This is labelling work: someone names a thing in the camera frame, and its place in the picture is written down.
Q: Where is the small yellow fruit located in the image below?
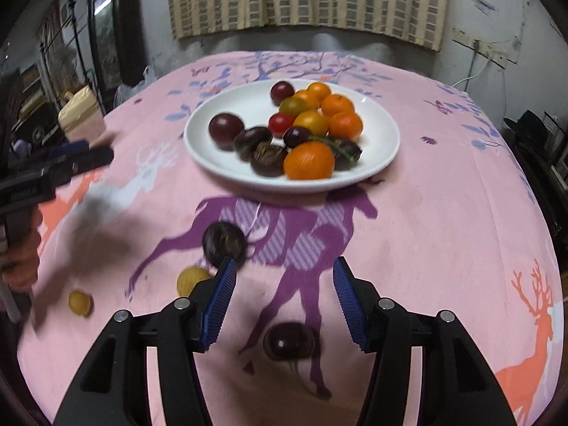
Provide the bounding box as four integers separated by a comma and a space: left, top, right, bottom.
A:
176, 266, 212, 297
67, 290, 93, 317

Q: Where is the wrinkled passion fruit table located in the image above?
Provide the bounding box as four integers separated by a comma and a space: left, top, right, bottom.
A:
201, 221, 249, 268

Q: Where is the large orange mandarin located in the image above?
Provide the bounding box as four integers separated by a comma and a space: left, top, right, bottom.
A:
283, 141, 335, 181

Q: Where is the dark purple plum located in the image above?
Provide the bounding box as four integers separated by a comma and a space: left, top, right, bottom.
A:
208, 113, 245, 150

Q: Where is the yellow-orange fruit table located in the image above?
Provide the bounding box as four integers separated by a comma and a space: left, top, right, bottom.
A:
294, 111, 328, 137

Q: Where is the orange fruit table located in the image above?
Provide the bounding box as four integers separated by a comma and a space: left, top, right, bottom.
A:
294, 89, 320, 110
321, 93, 355, 118

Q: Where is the dark cherry with stem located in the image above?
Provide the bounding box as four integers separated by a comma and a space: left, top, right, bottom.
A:
282, 126, 331, 149

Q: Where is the person's left hand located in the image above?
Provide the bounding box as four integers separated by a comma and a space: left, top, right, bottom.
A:
1, 206, 42, 293

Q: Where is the cream lidded drink cup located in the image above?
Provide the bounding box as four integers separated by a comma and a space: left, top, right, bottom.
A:
58, 86, 106, 143

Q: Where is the clear plastic bag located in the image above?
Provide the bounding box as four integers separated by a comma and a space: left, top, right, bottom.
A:
113, 64, 159, 109

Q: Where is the pink printed tablecloth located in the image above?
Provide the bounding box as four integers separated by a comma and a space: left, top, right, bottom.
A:
18, 52, 564, 425

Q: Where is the wrinkled dark passion fruit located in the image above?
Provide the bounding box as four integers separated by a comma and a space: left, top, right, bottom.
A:
329, 137, 362, 171

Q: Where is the wrinkled passion fruit middle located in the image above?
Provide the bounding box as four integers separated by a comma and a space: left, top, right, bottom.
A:
250, 142, 288, 177

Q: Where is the dark framed mirror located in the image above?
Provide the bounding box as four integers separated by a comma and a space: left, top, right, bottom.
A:
87, 0, 146, 108

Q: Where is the wrinkled passion fruit left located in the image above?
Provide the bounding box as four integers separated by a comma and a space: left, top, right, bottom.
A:
232, 126, 273, 162

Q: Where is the orange mandarin on table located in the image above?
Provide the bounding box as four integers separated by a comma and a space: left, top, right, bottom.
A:
328, 111, 364, 141

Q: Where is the white oval plate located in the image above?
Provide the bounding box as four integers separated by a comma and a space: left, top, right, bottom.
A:
184, 80, 400, 193

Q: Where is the red cherry tomato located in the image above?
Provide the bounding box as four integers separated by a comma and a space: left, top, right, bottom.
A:
268, 111, 296, 138

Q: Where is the green-orange tomato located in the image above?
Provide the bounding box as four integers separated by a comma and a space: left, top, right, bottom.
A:
278, 96, 309, 118

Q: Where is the small orange far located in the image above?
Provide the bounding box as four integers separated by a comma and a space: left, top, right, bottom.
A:
307, 82, 331, 102

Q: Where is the black hat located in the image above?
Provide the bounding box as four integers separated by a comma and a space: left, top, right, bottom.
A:
503, 110, 549, 148

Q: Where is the white power cable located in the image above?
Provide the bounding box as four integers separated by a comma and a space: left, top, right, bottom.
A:
451, 50, 495, 90

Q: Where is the white wall power strip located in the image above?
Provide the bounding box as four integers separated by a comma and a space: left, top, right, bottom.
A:
452, 26, 523, 69

